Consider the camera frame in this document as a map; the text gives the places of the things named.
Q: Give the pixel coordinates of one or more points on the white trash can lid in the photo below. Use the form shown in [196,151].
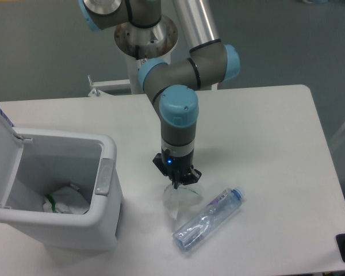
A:
[11,148]

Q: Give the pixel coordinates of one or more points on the white plastic trash can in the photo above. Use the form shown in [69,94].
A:
[54,159]

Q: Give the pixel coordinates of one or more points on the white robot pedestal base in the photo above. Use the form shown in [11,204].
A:
[132,74]

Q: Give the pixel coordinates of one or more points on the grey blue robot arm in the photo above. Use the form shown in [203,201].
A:
[177,109]

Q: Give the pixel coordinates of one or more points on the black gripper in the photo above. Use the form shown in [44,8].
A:
[177,169]

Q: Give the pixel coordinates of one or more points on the white plastic wrapper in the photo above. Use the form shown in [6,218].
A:
[175,199]

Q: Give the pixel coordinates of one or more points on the white green trash in bin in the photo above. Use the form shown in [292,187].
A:
[66,200]

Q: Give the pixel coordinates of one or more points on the clear plastic water bottle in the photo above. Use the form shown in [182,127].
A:
[208,218]

